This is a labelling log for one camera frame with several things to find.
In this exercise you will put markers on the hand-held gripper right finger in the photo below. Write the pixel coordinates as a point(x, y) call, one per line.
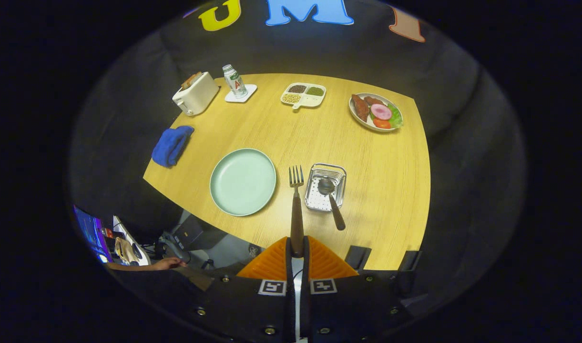
point(306, 309)

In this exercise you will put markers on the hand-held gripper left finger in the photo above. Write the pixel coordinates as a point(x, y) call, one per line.
point(290, 309)

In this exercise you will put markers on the metal drain basket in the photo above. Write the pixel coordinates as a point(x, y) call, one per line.
point(314, 197)

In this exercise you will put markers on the black box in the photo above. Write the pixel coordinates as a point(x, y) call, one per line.
point(188, 232)

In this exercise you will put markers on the mint green plate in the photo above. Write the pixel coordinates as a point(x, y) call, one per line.
point(243, 183)

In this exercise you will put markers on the white flat panel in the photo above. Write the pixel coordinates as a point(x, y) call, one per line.
point(144, 257)

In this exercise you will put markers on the white round food plate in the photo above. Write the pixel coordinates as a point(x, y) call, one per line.
point(356, 117)

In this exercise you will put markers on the red tomato slice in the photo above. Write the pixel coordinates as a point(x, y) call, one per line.
point(381, 123)

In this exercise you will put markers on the blue cloth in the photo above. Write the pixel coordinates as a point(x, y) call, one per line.
point(171, 145)

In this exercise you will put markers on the white divided dish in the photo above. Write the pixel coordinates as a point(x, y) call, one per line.
point(310, 101)

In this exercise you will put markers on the brown meat slice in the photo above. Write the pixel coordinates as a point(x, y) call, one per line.
point(361, 107)
point(372, 100)

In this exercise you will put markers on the computer monitor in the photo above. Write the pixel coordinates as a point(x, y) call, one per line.
point(93, 233)

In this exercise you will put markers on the pink ham slice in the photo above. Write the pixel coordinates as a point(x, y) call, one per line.
point(381, 112)

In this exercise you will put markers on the yellow beans portion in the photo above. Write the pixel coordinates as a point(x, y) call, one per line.
point(290, 98)

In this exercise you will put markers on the green lettuce leaf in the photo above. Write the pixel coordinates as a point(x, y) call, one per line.
point(395, 116)

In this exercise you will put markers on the green beans portion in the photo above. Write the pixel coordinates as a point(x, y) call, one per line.
point(314, 91)

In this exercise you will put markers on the dark red beans portion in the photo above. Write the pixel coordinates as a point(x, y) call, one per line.
point(298, 88)

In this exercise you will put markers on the white square coaster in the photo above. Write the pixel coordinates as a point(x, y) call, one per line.
point(250, 90)

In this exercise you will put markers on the black backdrop cloth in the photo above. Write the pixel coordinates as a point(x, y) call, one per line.
point(462, 143)

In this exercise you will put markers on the white toaster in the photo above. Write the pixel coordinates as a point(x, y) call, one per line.
point(198, 97)

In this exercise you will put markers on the white drink bottle green label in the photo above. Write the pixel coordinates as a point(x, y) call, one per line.
point(236, 83)

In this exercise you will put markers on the brown toast slice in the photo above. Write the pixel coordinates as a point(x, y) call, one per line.
point(190, 81)

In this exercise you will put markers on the black bracket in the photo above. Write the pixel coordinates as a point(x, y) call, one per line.
point(410, 260)
point(357, 257)

